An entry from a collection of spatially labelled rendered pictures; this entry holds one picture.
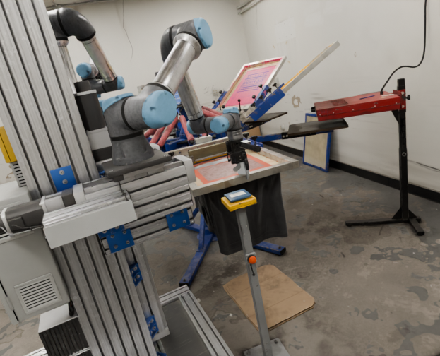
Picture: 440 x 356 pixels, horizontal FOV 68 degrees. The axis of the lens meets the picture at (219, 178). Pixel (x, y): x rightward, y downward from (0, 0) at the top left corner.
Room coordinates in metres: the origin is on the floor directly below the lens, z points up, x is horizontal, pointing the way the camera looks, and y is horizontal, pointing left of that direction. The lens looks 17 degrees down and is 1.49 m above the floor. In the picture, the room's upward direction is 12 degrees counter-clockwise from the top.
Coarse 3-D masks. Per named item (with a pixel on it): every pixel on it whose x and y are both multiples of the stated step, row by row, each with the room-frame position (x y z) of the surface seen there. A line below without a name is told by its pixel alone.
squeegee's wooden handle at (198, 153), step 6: (216, 144) 2.16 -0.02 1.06; (222, 144) 2.16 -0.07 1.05; (192, 150) 2.11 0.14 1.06; (198, 150) 2.12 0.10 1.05; (204, 150) 2.13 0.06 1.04; (210, 150) 2.14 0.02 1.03; (216, 150) 2.15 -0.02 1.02; (222, 150) 2.16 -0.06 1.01; (198, 156) 2.12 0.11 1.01; (204, 156) 2.13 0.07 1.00
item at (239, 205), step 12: (228, 204) 1.32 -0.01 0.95; (240, 204) 1.31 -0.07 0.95; (252, 204) 1.32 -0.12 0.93; (240, 216) 1.36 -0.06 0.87; (240, 228) 1.36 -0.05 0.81; (252, 252) 1.36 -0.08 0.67; (252, 264) 1.36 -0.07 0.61; (252, 276) 1.36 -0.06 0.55; (252, 288) 1.36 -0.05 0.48; (264, 312) 1.36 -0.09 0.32; (264, 324) 1.36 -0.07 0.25; (264, 336) 1.36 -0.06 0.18; (252, 348) 1.47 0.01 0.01; (264, 348) 1.36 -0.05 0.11; (276, 348) 1.44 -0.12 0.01
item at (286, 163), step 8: (256, 152) 2.11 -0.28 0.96; (264, 152) 1.98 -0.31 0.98; (272, 152) 1.92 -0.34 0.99; (280, 160) 1.76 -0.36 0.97; (288, 160) 1.67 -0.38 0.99; (296, 160) 1.64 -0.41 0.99; (264, 168) 1.62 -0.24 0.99; (272, 168) 1.60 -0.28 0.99; (280, 168) 1.62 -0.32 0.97; (288, 168) 1.63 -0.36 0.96; (240, 176) 1.57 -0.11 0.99; (256, 176) 1.58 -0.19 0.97; (264, 176) 1.59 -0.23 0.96; (192, 184) 1.59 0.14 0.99; (208, 184) 1.54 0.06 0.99; (216, 184) 1.54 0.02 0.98; (224, 184) 1.54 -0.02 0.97; (232, 184) 1.55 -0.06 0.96; (192, 192) 1.52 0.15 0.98; (200, 192) 1.52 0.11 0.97; (208, 192) 1.52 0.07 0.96
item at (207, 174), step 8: (216, 160) 2.13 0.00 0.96; (200, 168) 2.02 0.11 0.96; (208, 168) 1.97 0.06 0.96; (216, 168) 1.94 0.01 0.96; (224, 168) 1.90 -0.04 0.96; (200, 176) 1.84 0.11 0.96; (208, 176) 1.80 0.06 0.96; (216, 176) 1.77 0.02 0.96; (224, 176) 1.74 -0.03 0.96; (232, 176) 1.71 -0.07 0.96
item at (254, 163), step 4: (228, 156) 2.18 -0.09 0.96; (248, 156) 2.07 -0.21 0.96; (252, 156) 2.05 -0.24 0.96; (248, 160) 1.97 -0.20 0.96; (252, 160) 1.94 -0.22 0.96; (256, 160) 1.93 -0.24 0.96; (260, 160) 1.91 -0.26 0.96; (224, 164) 2.00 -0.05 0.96; (228, 164) 1.98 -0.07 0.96; (236, 164) 1.94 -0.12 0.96; (252, 164) 1.87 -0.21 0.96; (256, 164) 1.85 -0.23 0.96; (260, 164) 1.83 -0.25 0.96; (264, 164) 1.82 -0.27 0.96; (268, 164) 1.80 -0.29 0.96; (232, 168) 1.86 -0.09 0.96; (252, 168) 1.78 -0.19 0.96; (256, 168) 1.76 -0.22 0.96; (260, 168) 1.75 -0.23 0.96; (236, 172) 1.76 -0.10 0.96
